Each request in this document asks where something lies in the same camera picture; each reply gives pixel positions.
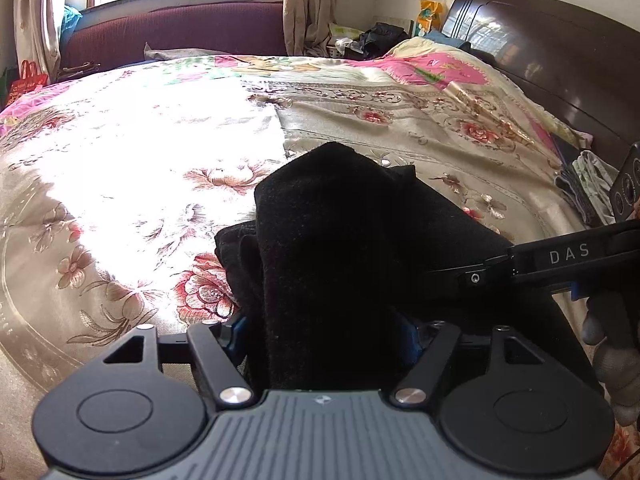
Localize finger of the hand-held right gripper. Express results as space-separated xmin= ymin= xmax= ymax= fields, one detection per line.
xmin=425 ymin=255 xmax=517 ymax=292

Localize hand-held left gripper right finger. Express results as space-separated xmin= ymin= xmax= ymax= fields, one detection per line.
xmin=392 ymin=317 xmax=547 ymax=407

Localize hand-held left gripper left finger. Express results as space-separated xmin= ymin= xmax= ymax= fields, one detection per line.
xmin=102 ymin=315 xmax=254 ymax=409

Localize black pants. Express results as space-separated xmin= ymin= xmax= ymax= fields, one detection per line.
xmin=214 ymin=141 xmax=603 ymax=397

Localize person's right hand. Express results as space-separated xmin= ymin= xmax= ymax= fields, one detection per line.
xmin=582 ymin=292 xmax=640 ymax=426

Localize folded dark cloth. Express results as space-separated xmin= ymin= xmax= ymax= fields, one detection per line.
xmin=553 ymin=169 xmax=603 ymax=227

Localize folded grey-green cloth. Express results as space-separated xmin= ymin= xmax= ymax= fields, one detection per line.
xmin=571 ymin=151 xmax=620 ymax=222

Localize floral satin bedspread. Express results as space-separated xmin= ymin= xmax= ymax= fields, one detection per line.
xmin=0 ymin=35 xmax=640 ymax=480

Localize dark wooden headboard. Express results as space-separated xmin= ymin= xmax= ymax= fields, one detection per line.
xmin=442 ymin=0 xmax=640 ymax=167

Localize blue cloth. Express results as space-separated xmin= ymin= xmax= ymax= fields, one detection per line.
xmin=426 ymin=29 xmax=474 ymax=52

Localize black bag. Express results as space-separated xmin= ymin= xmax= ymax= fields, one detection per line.
xmin=356 ymin=22 xmax=412 ymax=62

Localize yellow snack packet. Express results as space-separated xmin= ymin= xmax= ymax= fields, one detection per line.
xmin=417 ymin=0 xmax=447 ymax=37

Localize grey cushion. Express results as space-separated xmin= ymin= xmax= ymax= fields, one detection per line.
xmin=144 ymin=42 xmax=228 ymax=65

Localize purple upholstered bench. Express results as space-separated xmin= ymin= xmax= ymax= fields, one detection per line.
xmin=59 ymin=1 xmax=290 ymax=75

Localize beige curtain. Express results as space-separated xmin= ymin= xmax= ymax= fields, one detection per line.
xmin=281 ymin=0 xmax=342 ymax=59
xmin=12 ymin=0 xmax=70 ymax=82

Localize red bag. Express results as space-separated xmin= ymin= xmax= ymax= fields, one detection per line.
xmin=4 ymin=60 xmax=52 ymax=107

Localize blue plastic bag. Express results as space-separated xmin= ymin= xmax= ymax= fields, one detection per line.
xmin=61 ymin=5 xmax=84 ymax=45

